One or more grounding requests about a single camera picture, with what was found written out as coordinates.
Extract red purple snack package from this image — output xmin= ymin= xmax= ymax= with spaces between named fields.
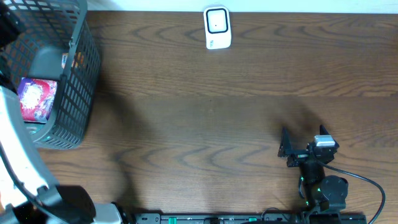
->
xmin=17 ymin=78 xmax=58 ymax=123

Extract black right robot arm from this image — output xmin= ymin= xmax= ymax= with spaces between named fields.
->
xmin=277 ymin=125 xmax=348 ymax=213

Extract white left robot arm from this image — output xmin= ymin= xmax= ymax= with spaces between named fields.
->
xmin=1 ymin=86 xmax=124 ymax=224

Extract orange tissue pack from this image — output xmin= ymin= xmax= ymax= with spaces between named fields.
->
xmin=61 ymin=52 xmax=85 ymax=69

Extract dark grey plastic basket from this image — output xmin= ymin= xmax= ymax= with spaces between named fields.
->
xmin=1 ymin=0 xmax=101 ymax=149

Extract black camera cable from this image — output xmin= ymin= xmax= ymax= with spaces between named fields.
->
xmin=315 ymin=158 xmax=387 ymax=224

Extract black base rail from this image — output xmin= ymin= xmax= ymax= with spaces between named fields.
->
xmin=133 ymin=210 xmax=367 ymax=224

